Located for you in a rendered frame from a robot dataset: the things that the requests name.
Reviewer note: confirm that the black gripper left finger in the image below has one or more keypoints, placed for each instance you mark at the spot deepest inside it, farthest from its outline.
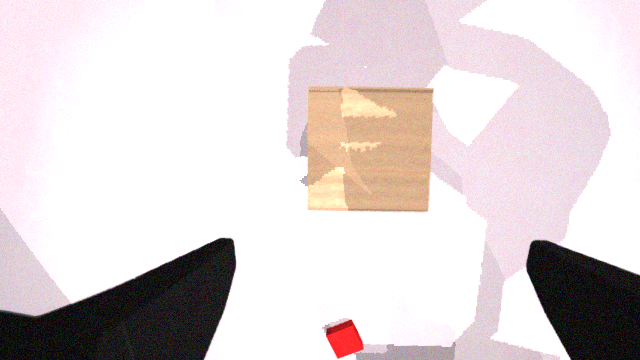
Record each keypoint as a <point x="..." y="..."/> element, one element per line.
<point x="170" y="312"/>

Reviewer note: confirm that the red block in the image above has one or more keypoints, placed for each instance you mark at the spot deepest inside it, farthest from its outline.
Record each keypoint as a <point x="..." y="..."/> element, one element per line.
<point x="344" y="339"/>

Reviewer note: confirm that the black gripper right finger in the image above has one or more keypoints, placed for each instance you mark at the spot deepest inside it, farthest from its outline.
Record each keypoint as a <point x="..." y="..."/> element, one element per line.
<point x="593" y="306"/>

